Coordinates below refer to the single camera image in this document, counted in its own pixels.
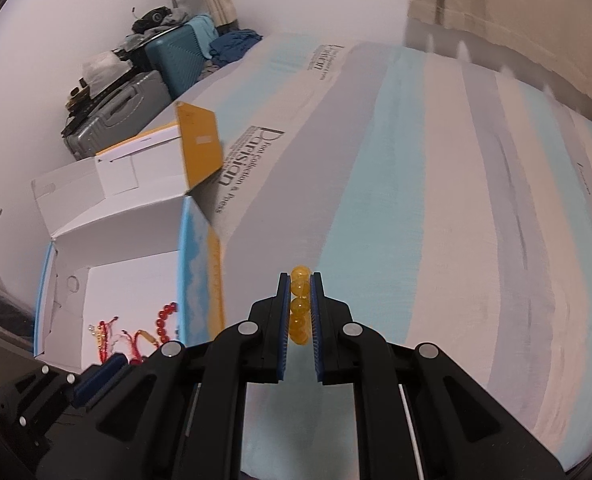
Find red cord bracelet gold tube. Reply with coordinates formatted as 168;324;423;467
120;330;159;365

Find red cord bracelet gold bead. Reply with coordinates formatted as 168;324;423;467
88;315;119;364

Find yellow bead bracelet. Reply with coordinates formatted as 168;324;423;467
287;263;313;348

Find blue yellow cardboard box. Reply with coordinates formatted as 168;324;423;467
31;102;224;372

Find striped bed sheet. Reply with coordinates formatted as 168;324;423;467
183;35;592;468

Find grey suitcase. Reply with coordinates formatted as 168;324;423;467
62;70;171;160

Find white plastic bag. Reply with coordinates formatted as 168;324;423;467
82;51;131;96

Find teal suitcase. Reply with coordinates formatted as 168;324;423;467
144;13;218;100

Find blue folded clothes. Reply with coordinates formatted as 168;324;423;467
209;29;263;68

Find clothes pile on suitcase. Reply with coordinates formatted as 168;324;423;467
120;6;189;51

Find beige curtain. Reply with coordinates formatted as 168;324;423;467
409;0;592;101

